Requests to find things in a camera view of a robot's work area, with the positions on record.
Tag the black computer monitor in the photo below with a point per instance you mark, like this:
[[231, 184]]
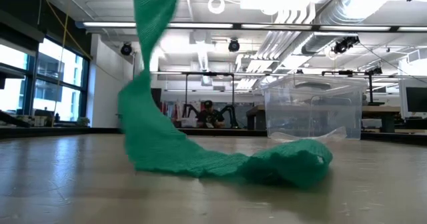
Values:
[[417, 99]]

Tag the green elastic bandage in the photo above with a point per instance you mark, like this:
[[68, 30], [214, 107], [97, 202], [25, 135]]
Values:
[[150, 144]]

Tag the clear plastic container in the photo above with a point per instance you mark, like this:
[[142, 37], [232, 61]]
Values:
[[313, 117]]

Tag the black background rig frame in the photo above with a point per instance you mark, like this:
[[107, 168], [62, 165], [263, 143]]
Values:
[[208, 73]]

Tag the black ceiling spotlight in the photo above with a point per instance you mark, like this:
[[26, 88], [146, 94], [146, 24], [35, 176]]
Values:
[[345, 44], [233, 45], [126, 49]]

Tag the person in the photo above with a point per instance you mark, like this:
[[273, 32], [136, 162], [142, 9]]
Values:
[[209, 115]]

